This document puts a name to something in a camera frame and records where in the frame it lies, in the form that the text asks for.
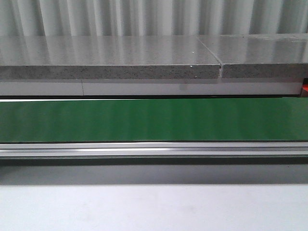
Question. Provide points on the red object behind conveyor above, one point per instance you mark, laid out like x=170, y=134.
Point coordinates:
x=304, y=90

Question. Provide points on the white curtain backdrop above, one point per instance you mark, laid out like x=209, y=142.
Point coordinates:
x=151, y=17

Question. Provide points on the aluminium conveyor side rail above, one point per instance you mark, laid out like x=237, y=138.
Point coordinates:
x=156, y=149

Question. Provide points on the green conveyor belt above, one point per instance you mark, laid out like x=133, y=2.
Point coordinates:
x=220, y=119

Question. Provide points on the grey stone slab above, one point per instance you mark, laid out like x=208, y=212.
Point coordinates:
x=105, y=57
x=260, y=56

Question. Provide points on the grey stone slab left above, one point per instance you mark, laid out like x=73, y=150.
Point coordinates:
x=105, y=57

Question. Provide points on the white panel under slabs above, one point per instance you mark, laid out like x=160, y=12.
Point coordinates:
x=220, y=86

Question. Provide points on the grey stone slab right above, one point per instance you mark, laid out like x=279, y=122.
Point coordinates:
x=260, y=56

